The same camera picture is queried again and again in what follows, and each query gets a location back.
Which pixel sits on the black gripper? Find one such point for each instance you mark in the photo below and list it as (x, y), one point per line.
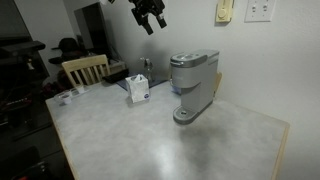
(148, 5)

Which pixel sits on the grey single-serve coffee maker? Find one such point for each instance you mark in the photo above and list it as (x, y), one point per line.
(193, 83)

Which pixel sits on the clear glass bottle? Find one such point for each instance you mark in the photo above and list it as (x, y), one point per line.
(148, 70)

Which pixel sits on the black flat screen monitor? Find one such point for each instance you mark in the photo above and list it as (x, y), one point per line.
(93, 28)

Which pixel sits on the blue place mat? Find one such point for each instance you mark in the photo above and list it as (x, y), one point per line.
(156, 82)

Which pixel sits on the black flat tray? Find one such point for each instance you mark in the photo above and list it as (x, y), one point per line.
(116, 76)

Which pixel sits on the white tissue box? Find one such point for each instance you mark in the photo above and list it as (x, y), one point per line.
(137, 89)

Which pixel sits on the light wooden chair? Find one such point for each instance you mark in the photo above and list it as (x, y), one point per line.
(87, 68)

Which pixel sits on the black hat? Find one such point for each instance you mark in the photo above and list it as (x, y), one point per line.
(68, 46)

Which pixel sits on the wooden board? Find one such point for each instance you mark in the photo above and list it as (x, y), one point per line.
(218, 83)

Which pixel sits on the white coffee pod cup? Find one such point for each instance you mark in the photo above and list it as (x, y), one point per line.
(80, 89)
(67, 98)

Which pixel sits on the black shelf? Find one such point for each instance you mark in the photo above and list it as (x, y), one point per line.
(20, 48)

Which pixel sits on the beige wall thermostat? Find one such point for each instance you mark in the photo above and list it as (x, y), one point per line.
(224, 10)

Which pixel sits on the white light switch plate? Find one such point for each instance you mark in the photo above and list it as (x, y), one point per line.
(260, 10)

